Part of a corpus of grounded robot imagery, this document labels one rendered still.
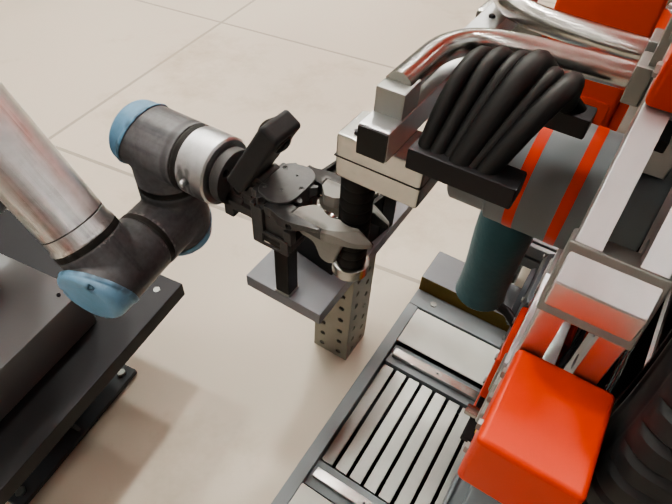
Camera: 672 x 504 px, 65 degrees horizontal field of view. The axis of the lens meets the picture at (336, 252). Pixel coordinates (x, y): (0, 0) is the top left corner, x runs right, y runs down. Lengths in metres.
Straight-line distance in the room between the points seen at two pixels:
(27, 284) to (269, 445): 0.63
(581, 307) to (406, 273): 1.28
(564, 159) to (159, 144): 0.46
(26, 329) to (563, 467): 0.94
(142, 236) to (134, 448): 0.75
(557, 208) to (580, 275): 0.22
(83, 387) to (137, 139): 0.58
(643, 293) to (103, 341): 1.00
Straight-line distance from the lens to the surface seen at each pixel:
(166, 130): 0.69
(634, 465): 0.42
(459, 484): 1.19
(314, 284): 1.01
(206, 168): 0.64
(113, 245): 0.70
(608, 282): 0.39
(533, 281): 1.19
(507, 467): 0.40
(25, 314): 1.15
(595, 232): 0.39
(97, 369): 1.15
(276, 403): 1.38
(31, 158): 0.68
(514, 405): 0.41
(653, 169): 0.61
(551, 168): 0.60
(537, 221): 0.62
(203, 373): 1.44
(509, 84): 0.42
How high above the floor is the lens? 1.23
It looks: 47 degrees down
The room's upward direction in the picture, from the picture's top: 4 degrees clockwise
